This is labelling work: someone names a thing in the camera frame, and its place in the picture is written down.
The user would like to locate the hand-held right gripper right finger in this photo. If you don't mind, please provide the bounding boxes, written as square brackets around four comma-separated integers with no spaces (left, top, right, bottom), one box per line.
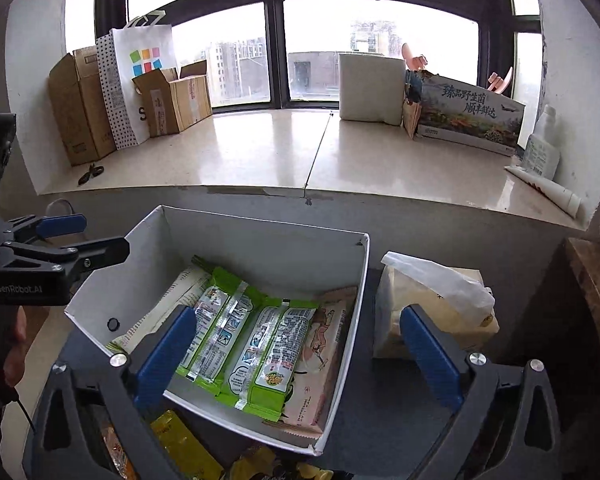
[399,304,566,480]

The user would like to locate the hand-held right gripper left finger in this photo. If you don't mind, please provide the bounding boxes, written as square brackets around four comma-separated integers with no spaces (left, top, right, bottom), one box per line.
[22,304,198,480]

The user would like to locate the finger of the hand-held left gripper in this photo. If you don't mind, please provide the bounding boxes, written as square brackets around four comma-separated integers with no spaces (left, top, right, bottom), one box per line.
[2,236,131,286]
[0,213,88,247]

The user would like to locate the yellow snack packet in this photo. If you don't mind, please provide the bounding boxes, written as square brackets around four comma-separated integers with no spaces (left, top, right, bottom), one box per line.
[150,410,226,480]

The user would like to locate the orange snack packet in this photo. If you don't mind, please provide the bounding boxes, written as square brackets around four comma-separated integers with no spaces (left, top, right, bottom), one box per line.
[100,422,141,480]

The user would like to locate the white cardboard box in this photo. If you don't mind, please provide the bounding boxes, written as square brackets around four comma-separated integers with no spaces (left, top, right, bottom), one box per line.
[64,204,371,457]

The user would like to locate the person's left hand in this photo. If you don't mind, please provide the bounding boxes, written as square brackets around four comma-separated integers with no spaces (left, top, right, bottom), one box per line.
[1,305,30,397]

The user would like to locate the roll of white tape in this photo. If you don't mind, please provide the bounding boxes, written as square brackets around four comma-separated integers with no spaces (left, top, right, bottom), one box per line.
[44,198,76,218]

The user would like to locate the beige tissue box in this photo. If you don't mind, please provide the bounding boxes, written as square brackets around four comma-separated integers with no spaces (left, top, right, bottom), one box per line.
[372,265,501,361]

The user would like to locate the green snack packet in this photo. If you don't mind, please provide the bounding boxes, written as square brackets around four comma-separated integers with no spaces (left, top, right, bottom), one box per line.
[175,266,263,386]
[215,297,320,422]

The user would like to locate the black scissors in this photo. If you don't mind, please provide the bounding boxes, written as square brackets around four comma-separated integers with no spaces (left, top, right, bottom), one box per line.
[77,164,106,186]

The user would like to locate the white printed snack packet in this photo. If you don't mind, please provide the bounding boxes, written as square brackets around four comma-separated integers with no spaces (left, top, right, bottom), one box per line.
[107,266,213,356]

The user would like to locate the blue-grey table mat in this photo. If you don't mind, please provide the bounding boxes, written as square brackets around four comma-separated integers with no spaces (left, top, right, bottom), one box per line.
[22,270,531,480]

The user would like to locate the white plastic bag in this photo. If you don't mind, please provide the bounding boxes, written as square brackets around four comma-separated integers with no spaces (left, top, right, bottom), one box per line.
[381,251,496,318]

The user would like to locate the tall brown cardboard box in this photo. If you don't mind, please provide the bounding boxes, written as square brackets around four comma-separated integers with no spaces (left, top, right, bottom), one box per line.
[48,46,118,167]

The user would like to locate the pink snack packet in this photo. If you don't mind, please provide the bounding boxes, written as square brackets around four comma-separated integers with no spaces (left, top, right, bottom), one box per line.
[262,286,358,436]

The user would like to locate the polka dot paper bag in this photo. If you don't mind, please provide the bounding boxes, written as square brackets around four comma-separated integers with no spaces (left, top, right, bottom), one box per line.
[96,30,151,150]

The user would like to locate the small open cardboard box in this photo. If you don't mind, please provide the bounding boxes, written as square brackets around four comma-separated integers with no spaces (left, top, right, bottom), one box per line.
[132,60,213,138]

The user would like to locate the brown stone shelf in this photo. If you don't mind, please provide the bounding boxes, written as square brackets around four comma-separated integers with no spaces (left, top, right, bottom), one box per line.
[562,237,600,361]

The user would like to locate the white bag with coloured squares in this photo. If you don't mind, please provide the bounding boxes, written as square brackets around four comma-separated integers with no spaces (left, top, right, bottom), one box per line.
[111,10,177,131]

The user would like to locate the white tube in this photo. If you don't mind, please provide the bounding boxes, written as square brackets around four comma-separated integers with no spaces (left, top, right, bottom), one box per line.
[504,165,582,213]

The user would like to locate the white plastic bottle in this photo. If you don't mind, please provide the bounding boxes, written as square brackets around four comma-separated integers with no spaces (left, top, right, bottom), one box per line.
[522,105,561,179]

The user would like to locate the long printed carton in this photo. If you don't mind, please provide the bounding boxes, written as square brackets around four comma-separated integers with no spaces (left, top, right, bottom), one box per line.
[415,74,526,156]

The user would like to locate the white foam box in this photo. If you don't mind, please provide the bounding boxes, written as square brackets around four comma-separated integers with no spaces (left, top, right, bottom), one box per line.
[338,52,406,127]

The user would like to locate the black window frame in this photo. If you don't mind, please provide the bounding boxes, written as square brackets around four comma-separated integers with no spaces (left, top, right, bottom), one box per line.
[94,0,543,111]

